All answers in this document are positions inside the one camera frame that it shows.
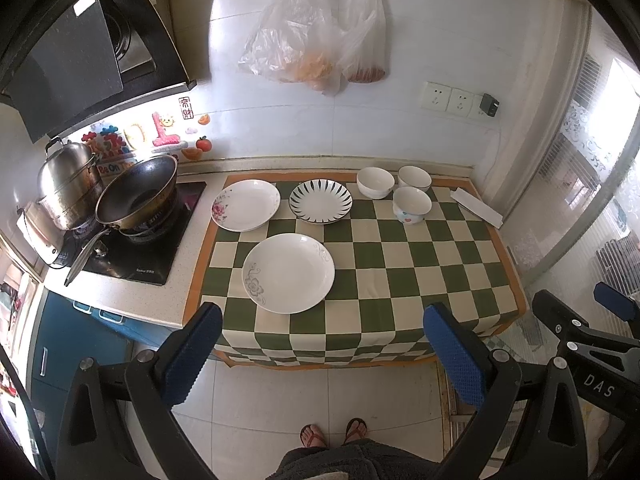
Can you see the white double wall socket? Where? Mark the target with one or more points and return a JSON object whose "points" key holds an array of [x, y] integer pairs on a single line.
{"points": [[453, 101]]}

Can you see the black range hood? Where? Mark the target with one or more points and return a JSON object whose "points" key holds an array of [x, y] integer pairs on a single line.
{"points": [[68, 63]]}

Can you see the plastic bag with sausages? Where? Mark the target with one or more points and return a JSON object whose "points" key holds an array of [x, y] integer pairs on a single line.
{"points": [[363, 54]]}

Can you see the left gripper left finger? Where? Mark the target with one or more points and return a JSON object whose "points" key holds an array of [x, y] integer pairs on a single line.
{"points": [[94, 442]]}

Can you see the person's dark clothing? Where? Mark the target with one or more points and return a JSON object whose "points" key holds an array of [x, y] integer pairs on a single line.
{"points": [[362, 459]]}

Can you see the green white checkered cloth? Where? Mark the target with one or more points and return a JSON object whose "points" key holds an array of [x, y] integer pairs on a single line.
{"points": [[385, 275]]}

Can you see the person's left foot sandal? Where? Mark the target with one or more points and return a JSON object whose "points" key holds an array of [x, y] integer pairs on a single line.
{"points": [[311, 436]]}

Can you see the black wok with handle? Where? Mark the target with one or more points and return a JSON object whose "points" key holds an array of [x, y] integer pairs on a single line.
{"points": [[134, 202]]}

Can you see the white bowl dark rim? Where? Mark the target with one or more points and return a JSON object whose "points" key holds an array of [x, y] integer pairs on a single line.
{"points": [[415, 177]]}

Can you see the white bowl rose decor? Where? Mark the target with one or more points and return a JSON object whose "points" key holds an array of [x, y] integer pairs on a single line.
{"points": [[375, 183]]}

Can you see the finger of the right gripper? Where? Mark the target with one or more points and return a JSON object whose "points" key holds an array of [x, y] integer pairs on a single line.
{"points": [[621, 305], [604, 366]]}

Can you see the stainless steel steamer pot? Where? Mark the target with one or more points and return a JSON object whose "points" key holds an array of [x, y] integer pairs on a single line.
{"points": [[69, 183]]}

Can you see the white plate blue leaf pattern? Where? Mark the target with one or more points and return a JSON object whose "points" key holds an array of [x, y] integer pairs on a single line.
{"points": [[320, 201]]}

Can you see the white bowl blue heart decor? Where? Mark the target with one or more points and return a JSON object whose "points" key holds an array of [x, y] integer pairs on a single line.
{"points": [[411, 205]]}

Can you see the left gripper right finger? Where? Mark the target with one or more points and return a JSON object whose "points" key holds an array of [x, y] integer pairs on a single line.
{"points": [[550, 442]]}

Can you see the plastic bag with oranges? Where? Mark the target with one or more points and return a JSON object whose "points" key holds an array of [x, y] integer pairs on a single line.
{"points": [[296, 42]]}

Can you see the blue cabinet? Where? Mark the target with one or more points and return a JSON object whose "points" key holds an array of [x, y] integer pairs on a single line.
{"points": [[67, 332]]}

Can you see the person's foot sandal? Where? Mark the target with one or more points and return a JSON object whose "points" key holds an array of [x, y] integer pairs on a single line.
{"points": [[311, 436], [356, 430]]}

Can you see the black plug adapter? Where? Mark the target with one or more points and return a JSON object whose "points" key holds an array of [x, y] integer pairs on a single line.
{"points": [[489, 105]]}

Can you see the white plate grey flower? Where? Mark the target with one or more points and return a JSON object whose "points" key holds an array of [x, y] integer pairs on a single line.
{"points": [[288, 273]]}

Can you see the colourful wall stickers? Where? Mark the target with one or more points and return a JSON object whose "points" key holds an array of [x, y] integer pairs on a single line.
{"points": [[169, 126]]}

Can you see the white flat paper packet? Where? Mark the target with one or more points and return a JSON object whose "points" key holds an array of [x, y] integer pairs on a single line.
{"points": [[477, 207]]}

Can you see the black glass gas stove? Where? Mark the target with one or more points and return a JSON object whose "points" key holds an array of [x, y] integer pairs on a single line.
{"points": [[147, 257]]}

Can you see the person's right foot sandal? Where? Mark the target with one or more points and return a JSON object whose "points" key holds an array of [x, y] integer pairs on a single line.
{"points": [[356, 430]]}

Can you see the white plate pink rose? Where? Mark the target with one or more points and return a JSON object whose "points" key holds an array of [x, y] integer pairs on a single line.
{"points": [[245, 205]]}

